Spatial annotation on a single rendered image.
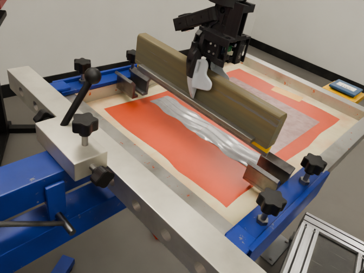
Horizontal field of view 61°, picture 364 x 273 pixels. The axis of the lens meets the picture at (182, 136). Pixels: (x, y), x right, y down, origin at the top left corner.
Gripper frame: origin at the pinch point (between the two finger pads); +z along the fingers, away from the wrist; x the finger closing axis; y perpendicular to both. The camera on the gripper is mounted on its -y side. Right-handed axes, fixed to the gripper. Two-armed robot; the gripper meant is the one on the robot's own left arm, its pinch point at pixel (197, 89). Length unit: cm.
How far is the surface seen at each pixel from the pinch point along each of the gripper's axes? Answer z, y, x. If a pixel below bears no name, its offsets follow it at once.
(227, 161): 13.5, 11.5, 1.5
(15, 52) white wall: 73, -200, 34
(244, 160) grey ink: 13.2, 13.9, 4.8
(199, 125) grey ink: 12.6, -1.2, 5.7
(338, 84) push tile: 12, 9, 76
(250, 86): 13.4, -9.1, 41.5
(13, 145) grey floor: 108, -139, 3
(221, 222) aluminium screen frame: 10.0, 23.1, -16.5
